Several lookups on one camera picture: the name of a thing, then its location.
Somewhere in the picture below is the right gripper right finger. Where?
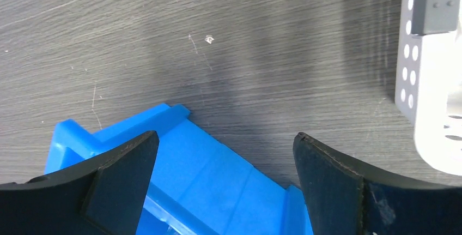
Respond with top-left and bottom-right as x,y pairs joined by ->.
293,132 -> 461,234

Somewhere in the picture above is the blue three-compartment bin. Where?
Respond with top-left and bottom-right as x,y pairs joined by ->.
45,104 -> 313,234

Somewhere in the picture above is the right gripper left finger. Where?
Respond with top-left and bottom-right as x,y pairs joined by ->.
1,131 -> 159,234

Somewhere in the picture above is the white plastic basket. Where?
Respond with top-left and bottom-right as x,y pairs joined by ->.
394,0 -> 461,176

